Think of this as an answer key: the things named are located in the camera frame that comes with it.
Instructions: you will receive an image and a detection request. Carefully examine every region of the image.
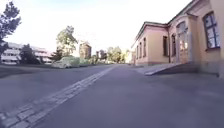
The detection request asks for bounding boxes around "group of trees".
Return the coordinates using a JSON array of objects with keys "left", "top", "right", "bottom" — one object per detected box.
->
[{"left": 89, "top": 45, "right": 132, "bottom": 65}]

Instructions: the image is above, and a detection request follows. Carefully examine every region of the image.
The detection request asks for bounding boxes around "brick tower building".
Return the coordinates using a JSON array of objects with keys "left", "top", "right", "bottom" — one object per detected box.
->
[{"left": 79, "top": 41, "right": 93, "bottom": 61}]

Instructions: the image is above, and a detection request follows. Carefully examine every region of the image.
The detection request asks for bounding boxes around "grey asphalt road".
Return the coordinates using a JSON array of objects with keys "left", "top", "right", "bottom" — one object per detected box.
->
[{"left": 0, "top": 63, "right": 224, "bottom": 128}]

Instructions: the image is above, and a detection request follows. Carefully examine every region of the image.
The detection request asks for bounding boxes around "pale car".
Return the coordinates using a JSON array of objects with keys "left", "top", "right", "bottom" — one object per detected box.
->
[{"left": 51, "top": 56, "right": 82, "bottom": 69}]

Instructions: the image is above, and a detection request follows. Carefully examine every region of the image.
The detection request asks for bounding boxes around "stone ramp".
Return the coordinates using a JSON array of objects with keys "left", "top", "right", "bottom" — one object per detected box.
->
[{"left": 134, "top": 62, "right": 201, "bottom": 77}]

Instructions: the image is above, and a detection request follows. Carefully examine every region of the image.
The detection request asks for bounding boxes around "tall green tree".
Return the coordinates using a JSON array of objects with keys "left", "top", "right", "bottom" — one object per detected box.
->
[{"left": 55, "top": 25, "right": 79, "bottom": 58}]

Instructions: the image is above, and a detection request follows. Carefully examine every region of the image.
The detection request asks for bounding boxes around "cobblestone strip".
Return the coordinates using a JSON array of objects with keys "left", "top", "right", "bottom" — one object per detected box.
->
[{"left": 0, "top": 64, "right": 117, "bottom": 128}]

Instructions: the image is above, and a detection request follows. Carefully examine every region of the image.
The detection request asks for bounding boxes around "dark bush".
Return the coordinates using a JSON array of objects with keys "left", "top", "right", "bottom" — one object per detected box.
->
[{"left": 18, "top": 43, "right": 42, "bottom": 65}]

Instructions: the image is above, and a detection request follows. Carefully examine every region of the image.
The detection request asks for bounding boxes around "beige building with arched windows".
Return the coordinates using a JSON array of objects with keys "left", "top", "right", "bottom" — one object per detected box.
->
[{"left": 130, "top": 0, "right": 224, "bottom": 78}]

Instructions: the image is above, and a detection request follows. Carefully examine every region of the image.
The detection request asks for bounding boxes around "white multi-storey building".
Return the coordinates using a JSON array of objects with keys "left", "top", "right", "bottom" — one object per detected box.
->
[{"left": 0, "top": 41, "right": 54, "bottom": 66}]

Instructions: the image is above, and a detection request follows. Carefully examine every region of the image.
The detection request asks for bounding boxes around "dark tree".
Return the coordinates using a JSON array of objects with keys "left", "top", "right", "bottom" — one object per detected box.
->
[{"left": 0, "top": 0, "right": 22, "bottom": 58}]

